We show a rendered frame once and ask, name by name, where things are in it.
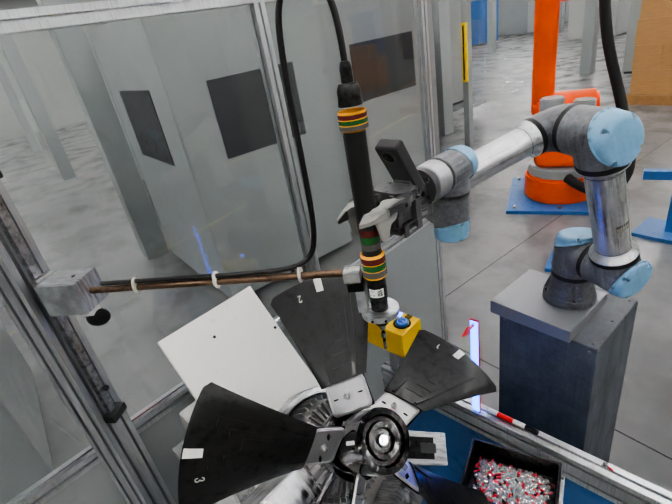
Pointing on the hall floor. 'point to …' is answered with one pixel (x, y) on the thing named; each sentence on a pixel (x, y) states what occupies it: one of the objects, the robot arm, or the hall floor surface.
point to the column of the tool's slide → (21, 303)
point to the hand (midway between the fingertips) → (352, 217)
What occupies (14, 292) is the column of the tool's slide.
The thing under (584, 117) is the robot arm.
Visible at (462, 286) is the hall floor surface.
